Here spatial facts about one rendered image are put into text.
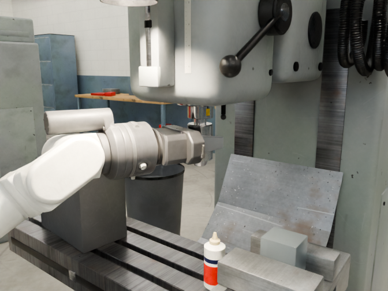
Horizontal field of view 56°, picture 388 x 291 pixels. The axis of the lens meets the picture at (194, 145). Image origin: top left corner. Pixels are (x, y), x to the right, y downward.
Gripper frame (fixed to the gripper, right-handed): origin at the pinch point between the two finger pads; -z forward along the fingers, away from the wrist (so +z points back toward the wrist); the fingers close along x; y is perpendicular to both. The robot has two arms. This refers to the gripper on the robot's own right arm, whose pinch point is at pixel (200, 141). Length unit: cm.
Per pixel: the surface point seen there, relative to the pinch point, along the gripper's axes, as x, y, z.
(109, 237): 23.1, 26.1, 9.7
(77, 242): 24.1, 25.7, 17.1
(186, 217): 214, 122, -132
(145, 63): -3.4, -13.7, 12.4
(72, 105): 723, 62, -167
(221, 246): -5.3, 19.2, -1.5
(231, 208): 19.9, 24.9, -24.6
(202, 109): -2.2, -6.1, 1.1
